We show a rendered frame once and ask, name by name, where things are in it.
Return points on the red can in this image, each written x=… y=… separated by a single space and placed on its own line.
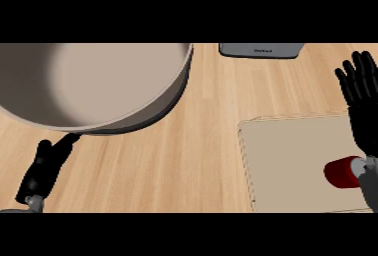
x=340 y=172

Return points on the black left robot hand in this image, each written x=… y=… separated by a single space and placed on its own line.
x=45 y=166

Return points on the beige tray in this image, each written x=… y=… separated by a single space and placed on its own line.
x=300 y=163

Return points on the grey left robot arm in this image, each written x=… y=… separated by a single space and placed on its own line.
x=27 y=205

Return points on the large grey metal pot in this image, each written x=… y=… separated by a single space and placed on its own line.
x=94 y=83

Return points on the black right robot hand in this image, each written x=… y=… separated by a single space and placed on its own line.
x=364 y=110

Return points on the grey appliance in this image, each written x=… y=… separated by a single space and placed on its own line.
x=260 y=50

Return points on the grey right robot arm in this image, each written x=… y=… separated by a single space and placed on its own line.
x=370 y=183

